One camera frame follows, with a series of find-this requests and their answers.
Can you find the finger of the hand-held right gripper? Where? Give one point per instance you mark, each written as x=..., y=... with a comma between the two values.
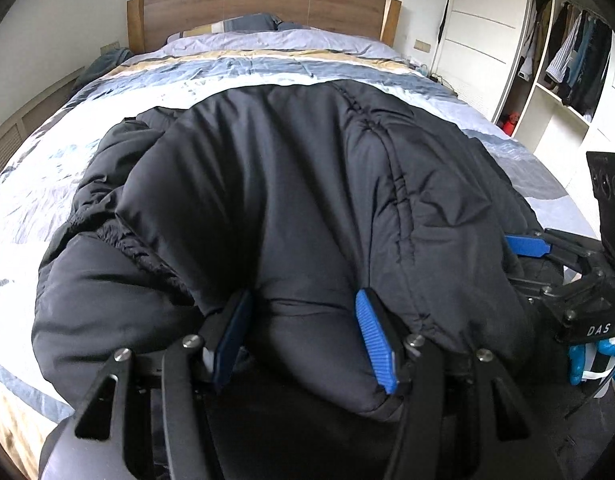
x=535, y=290
x=527, y=246

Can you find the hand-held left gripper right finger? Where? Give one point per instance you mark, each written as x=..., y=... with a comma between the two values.
x=377, y=342

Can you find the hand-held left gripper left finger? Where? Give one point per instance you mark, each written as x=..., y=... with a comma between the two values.
x=227, y=345

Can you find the black puffer coat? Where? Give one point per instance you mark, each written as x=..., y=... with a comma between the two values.
x=287, y=200

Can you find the hanging clothes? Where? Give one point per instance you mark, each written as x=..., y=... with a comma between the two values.
x=582, y=60

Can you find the person's right hand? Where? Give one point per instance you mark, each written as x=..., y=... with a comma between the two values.
x=580, y=362

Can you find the red bag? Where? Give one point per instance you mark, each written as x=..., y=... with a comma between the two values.
x=511, y=124

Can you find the nightstand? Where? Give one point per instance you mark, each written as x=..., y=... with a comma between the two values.
x=445, y=85

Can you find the hanging light jacket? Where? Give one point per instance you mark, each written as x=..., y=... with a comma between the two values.
x=531, y=45

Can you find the white wardrobe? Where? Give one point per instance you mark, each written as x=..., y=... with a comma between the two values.
x=482, y=15

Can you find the light purple pillow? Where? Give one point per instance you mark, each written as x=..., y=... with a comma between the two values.
x=327, y=42

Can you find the grey blue crumpled cloth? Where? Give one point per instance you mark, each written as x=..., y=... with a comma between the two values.
x=102, y=67

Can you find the dark blue striped pillow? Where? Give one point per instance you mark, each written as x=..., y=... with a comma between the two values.
x=257, y=22

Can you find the wooden headboard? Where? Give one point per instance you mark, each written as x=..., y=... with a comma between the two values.
x=267, y=0

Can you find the wall switch plate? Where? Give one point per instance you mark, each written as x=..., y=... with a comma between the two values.
x=423, y=45
x=109, y=48

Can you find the wooden panelled wall cabinet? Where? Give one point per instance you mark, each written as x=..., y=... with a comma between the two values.
x=22, y=120

